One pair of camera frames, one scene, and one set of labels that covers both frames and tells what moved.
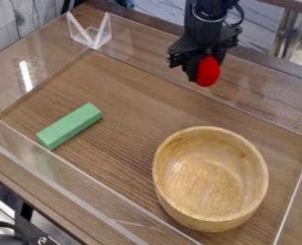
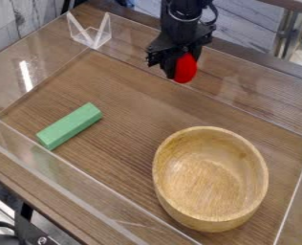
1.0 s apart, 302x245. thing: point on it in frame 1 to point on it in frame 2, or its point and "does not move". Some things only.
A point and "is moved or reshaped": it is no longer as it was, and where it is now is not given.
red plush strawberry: (208, 72) is moved or reshaped
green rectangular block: (68, 126) does not move
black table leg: (27, 233) does not move
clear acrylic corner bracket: (90, 36) does not move
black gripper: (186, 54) to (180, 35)
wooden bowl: (210, 178) does not move
